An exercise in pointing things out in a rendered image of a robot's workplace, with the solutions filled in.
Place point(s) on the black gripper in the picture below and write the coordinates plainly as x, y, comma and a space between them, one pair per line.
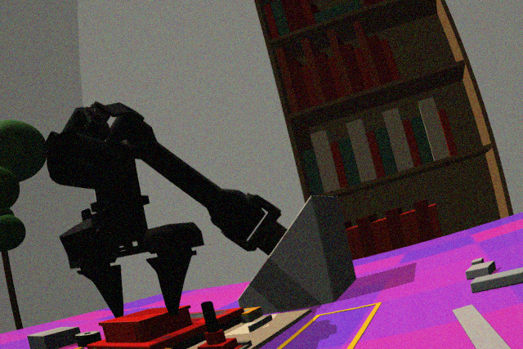
173, 244

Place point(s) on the grey rectangular bar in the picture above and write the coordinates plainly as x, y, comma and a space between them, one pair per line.
497, 280

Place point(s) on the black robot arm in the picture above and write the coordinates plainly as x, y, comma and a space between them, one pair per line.
80, 157

